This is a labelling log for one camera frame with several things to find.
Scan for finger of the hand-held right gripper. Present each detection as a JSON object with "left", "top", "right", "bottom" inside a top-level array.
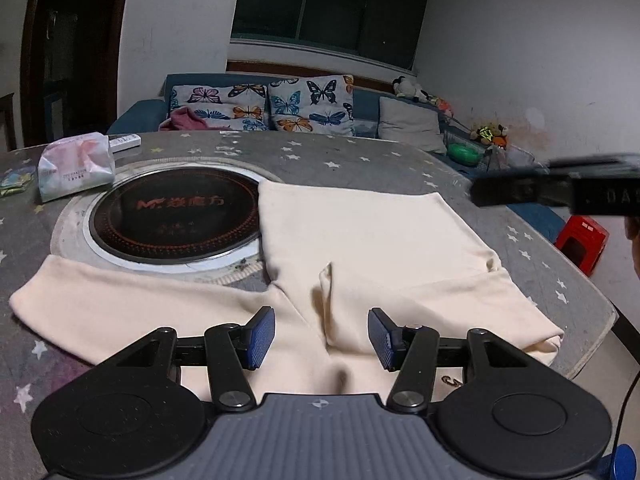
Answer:
[
  {"left": 547, "top": 156, "right": 626, "bottom": 171},
  {"left": 470, "top": 171, "right": 572, "bottom": 208}
]

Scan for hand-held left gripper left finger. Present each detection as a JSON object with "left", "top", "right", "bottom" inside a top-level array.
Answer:
[{"left": 102, "top": 305, "right": 277, "bottom": 413}]

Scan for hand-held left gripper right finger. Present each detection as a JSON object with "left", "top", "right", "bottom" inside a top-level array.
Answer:
[{"left": 367, "top": 307, "right": 538, "bottom": 415}]

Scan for pink tissue pack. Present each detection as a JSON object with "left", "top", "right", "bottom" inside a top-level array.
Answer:
[{"left": 37, "top": 131, "right": 117, "bottom": 204}]

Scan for pink cloth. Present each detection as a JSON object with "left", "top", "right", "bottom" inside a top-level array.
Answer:
[{"left": 159, "top": 106, "right": 210, "bottom": 132}]

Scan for colourful small packet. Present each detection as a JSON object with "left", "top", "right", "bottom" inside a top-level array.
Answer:
[{"left": 0, "top": 164, "right": 37, "bottom": 198}]

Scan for dark wooden door frame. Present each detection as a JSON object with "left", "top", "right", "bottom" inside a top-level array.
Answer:
[{"left": 22, "top": 0, "right": 135, "bottom": 148}]

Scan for clear plastic toy box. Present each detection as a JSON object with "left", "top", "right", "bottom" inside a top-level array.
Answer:
[{"left": 492, "top": 145, "right": 548, "bottom": 172}]

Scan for wooden side table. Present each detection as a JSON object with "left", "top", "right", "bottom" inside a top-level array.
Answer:
[{"left": 0, "top": 92, "right": 16, "bottom": 153}]

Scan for low butterfly print cushion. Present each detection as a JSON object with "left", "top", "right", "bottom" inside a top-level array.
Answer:
[{"left": 169, "top": 83, "right": 271, "bottom": 132}]

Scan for grey star-print tablecloth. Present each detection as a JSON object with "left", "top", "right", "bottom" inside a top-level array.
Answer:
[{"left": 0, "top": 130, "right": 621, "bottom": 480}]

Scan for large butterfly print cushion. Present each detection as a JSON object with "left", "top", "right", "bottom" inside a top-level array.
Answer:
[{"left": 267, "top": 75, "right": 356, "bottom": 137}]

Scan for black cable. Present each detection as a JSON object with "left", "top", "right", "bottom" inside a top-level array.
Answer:
[{"left": 612, "top": 370, "right": 640, "bottom": 448}]

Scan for red plastic stool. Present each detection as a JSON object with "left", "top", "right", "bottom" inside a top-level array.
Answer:
[{"left": 555, "top": 215, "right": 611, "bottom": 277}]

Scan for blue corner sofa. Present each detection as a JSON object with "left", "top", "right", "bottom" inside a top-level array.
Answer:
[{"left": 107, "top": 72, "right": 566, "bottom": 241}]

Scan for panda plush toy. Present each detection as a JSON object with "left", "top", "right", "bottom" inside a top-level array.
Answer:
[{"left": 392, "top": 76, "right": 426, "bottom": 101}]

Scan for round black induction cooktop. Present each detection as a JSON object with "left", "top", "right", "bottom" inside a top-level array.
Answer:
[{"left": 82, "top": 160, "right": 266, "bottom": 266}]

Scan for white remote control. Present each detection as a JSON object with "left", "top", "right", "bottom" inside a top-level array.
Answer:
[{"left": 107, "top": 133, "right": 142, "bottom": 152}]

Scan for green-framed window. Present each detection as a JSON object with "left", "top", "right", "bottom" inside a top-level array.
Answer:
[{"left": 231, "top": 0, "right": 433, "bottom": 72}]

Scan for brown plush toy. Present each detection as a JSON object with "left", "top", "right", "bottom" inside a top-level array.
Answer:
[{"left": 470, "top": 122, "right": 510, "bottom": 147}]

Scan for plain grey cushion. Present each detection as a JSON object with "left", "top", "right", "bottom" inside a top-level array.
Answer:
[{"left": 377, "top": 96, "right": 447, "bottom": 155}]

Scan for cream sweatshirt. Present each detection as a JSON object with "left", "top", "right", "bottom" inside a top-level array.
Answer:
[{"left": 9, "top": 180, "right": 566, "bottom": 406}]

